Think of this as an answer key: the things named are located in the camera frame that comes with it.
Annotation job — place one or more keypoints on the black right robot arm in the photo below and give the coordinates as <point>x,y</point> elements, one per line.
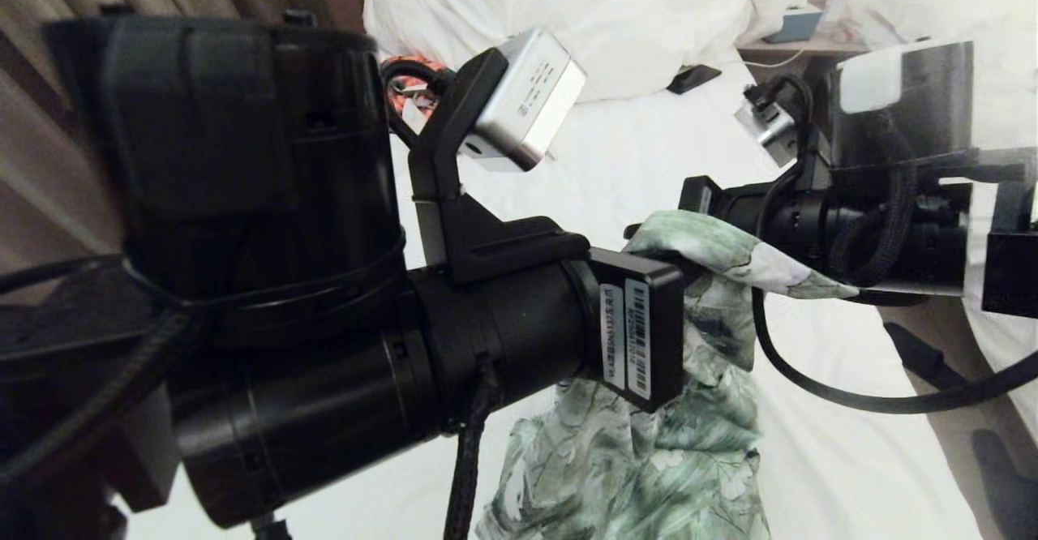
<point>908,118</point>

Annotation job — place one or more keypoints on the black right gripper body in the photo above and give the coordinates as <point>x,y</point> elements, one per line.
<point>770,216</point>

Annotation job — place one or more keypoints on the black slipper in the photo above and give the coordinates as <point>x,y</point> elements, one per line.
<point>1005,483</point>
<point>924,353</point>

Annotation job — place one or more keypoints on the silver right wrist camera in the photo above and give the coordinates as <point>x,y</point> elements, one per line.
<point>766,130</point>

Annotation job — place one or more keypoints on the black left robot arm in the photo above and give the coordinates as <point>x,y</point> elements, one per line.
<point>243,199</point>

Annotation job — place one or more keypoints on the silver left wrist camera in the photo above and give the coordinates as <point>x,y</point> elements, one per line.
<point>531,98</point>

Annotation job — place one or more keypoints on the orange floral garment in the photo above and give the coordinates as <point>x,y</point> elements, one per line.
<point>401,98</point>

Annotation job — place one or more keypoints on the wooden nightstand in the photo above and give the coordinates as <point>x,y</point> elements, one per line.
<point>803,49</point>

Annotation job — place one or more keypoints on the blue tissue box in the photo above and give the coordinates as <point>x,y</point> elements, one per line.
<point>795,27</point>

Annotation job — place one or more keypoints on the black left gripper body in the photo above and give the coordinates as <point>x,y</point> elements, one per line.
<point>519,321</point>

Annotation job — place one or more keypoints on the black smartphone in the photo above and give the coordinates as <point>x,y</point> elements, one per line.
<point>692,79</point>

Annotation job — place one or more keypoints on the white crumpled duvet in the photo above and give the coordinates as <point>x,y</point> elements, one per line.
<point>649,13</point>

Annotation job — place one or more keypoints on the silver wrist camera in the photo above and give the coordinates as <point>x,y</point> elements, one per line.
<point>766,130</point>
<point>531,98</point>

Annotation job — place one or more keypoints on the green floral button shirt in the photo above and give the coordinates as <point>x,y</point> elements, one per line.
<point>632,459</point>

